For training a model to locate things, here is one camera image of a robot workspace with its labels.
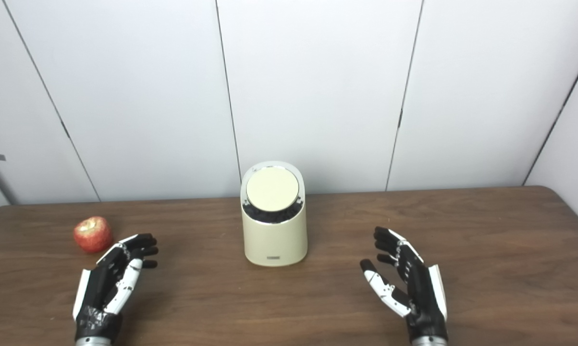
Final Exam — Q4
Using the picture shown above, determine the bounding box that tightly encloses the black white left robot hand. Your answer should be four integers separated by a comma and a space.
73, 233, 159, 340

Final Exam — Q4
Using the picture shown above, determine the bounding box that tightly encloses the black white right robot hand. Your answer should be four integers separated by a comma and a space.
360, 226, 449, 343

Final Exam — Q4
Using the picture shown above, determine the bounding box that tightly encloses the red apple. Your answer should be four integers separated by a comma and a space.
74, 216, 114, 254

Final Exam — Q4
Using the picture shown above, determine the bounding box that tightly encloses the cream-colored bin body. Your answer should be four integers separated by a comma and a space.
240, 161, 308, 267

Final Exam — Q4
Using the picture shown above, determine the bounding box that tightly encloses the cream round bin lid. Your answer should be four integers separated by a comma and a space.
246, 166, 300, 212

